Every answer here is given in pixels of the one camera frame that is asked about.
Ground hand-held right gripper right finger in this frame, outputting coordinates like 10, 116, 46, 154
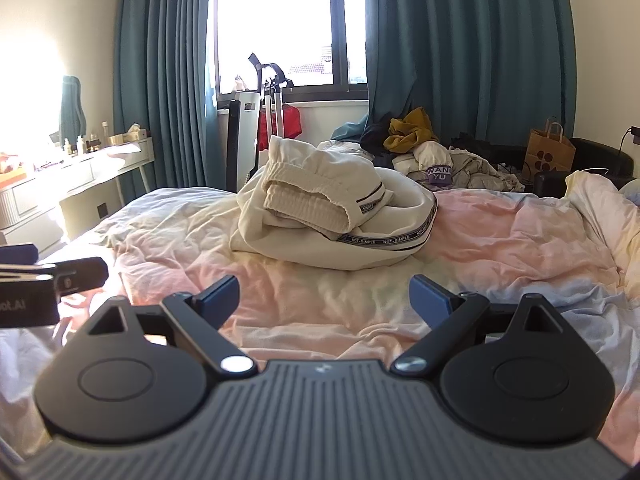
391, 274, 563, 376

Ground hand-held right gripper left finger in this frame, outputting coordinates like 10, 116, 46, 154
87, 275, 257, 378

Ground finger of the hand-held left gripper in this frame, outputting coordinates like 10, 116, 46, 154
53, 257, 109, 292
0, 243, 39, 264

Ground cream sweatpants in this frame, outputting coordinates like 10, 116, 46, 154
231, 135, 439, 272

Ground pile of pale clothes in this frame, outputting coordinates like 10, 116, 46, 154
392, 140, 526, 193

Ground white dresser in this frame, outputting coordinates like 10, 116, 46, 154
0, 137, 156, 241

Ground pastel duvet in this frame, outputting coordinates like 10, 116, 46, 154
0, 170, 640, 461

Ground purple print shirt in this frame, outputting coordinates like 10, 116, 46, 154
425, 162, 456, 188

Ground tissue box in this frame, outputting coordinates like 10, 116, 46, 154
110, 124, 151, 147

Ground black desk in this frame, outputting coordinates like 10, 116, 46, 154
227, 90, 262, 193

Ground dark clothing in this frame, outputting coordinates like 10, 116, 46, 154
360, 125, 401, 157

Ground mustard garment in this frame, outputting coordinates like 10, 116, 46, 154
382, 107, 441, 156

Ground white puffer jacket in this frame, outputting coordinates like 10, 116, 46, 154
316, 139, 377, 163

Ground teal cloth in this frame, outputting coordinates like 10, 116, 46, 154
330, 116, 372, 142

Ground red bag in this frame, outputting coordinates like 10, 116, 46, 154
257, 102, 303, 151

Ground brown paper bag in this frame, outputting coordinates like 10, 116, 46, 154
524, 117, 577, 181

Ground garment steamer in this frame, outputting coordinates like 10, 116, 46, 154
248, 52, 293, 151

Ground teal curtain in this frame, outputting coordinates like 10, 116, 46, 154
365, 0, 578, 171
112, 0, 221, 201

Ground black armchair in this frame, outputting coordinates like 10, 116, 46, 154
532, 137, 636, 196

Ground window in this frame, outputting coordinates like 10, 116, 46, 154
214, 0, 371, 101

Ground black wall charger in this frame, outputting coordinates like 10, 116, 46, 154
617, 127, 640, 157

